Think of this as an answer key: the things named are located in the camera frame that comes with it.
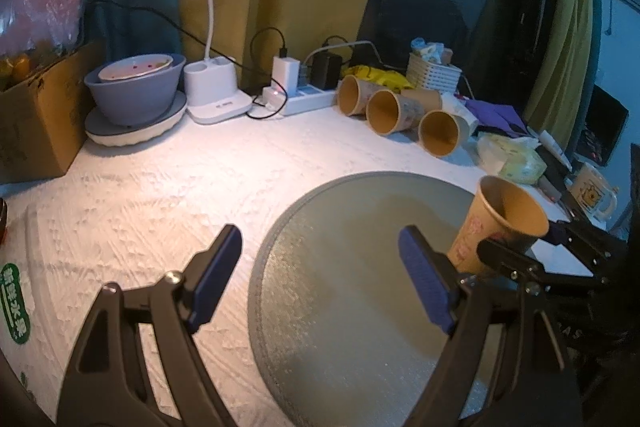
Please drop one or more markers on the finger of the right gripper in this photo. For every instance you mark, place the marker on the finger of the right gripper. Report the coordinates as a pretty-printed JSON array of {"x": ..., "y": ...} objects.
[
  {"x": 501, "y": 259},
  {"x": 598, "y": 250}
]

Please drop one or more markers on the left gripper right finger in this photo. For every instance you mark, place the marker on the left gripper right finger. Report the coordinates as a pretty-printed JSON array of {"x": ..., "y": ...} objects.
[{"x": 532, "y": 383}]

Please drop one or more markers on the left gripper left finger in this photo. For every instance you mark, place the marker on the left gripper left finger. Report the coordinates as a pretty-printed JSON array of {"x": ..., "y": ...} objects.
[{"x": 135, "y": 362}]

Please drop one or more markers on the floral brown paper cup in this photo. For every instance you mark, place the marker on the floral brown paper cup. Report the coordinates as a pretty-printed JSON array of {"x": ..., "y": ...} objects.
[{"x": 500, "y": 210}]

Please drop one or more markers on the white paper cup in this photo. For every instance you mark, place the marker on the white paper cup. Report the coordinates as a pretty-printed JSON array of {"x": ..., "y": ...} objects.
[{"x": 453, "y": 105}]

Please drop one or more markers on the paper cup front plain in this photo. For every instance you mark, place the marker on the paper cup front plain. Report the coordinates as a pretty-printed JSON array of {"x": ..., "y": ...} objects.
[{"x": 441, "y": 133}]

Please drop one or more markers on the paper cup plain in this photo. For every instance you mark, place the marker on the paper cup plain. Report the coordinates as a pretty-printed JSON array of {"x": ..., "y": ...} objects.
[
  {"x": 428, "y": 99},
  {"x": 441, "y": 133}
]

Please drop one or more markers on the paper cup rear plain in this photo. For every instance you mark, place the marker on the paper cup rear plain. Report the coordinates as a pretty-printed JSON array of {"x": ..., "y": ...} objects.
[{"x": 428, "y": 99}]

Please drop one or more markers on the paper cup middle floral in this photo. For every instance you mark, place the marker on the paper cup middle floral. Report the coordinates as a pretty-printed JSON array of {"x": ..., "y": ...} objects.
[{"x": 388, "y": 112}]

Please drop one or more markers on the paper cup far left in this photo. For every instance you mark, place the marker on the paper cup far left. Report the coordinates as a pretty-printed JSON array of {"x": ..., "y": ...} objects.
[{"x": 354, "y": 94}]

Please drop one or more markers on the winnie pooh mug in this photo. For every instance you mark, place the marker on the winnie pooh mug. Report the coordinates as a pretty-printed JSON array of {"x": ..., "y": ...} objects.
[{"x": 593, "y": 193}]

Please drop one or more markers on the yellow tissue pack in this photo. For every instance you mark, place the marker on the yellow tissue pack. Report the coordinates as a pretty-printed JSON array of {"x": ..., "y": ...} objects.
[{"x": 510, "y": 159}]

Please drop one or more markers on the white tube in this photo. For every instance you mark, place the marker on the white tube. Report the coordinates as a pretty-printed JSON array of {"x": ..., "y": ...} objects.
[{"x": 553, "y": 147}]

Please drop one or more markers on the black monitor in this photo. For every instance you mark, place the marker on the black monitor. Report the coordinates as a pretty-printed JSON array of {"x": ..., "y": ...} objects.
[{"x": 605, "y": 121}]

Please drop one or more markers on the round grey placemat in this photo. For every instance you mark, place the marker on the round grey placemat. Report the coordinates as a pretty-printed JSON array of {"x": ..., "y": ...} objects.
[{"x": 338, "y": 333}]

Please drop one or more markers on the purple cloth pouch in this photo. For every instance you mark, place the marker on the purple cloth pouch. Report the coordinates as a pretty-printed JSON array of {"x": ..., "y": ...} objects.
[{"x": 497, "y": 118}]

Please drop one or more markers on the yellow curtain right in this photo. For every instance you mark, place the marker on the yellow curtain right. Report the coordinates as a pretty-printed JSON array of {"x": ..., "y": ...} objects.
[{"x": 554, "y": 103}]

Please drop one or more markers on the white plate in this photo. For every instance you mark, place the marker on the white plate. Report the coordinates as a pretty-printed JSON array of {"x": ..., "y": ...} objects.
[{"x": 102, "y": 132}]

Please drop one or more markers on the purple bowl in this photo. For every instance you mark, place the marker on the purple bowl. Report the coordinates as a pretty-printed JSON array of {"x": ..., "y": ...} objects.
[{"x": 136, "y": 90}]

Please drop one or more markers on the white lattice basket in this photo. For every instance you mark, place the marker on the white lattice basket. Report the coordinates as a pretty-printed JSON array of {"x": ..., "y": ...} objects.
[{"x": 430, "y": 76}]

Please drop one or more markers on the cardboard box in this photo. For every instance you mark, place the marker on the cardboard box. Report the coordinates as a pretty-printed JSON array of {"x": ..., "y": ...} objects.
[{"x": 43, "y": 119}]

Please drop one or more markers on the white power strip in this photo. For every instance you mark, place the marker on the white power strip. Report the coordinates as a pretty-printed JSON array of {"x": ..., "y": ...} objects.
[{"x": 306, "y": 99}]

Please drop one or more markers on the white usb charger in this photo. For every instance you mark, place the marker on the white usb charger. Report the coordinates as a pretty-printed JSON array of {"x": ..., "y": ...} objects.
[{"x": 284, "y": 75}]

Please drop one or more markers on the black power adapter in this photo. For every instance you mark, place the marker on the black power adapter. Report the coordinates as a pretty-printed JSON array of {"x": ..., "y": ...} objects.
[{"x": 326, "y": 70}]

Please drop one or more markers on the plastic bag of fruit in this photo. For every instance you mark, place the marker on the plastic bag of fruit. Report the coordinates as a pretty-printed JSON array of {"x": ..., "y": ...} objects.
[{"x": 26, "y": 45}]

